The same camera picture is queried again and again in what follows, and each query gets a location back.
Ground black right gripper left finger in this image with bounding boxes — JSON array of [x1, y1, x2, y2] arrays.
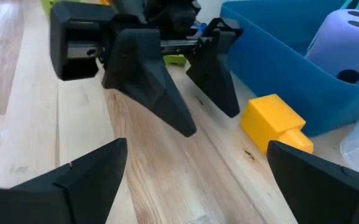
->
[[0, 138, 128, 224]]

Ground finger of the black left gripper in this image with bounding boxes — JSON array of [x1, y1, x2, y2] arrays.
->
[[101, 28, 197, 138], [185, 27, 241, 118]]

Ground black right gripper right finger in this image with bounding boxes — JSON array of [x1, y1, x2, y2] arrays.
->
[[266, 140, 359, 224]]

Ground lime green plate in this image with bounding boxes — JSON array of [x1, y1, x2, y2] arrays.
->
[[162, 54, 188, 67]]

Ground lime green toy brick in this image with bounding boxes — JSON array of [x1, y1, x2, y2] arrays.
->
[[40, 0, 83, 19]]

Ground purple foam dice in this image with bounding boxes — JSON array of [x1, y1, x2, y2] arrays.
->
[[304, 9, 359, 86]]

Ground blue plastic bin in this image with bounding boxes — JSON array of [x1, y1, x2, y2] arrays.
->
[[220, 0, 359, 138]]

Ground yellow one-stud block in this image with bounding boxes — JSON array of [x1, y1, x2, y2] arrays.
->
[[240, 93, 315, 156]]

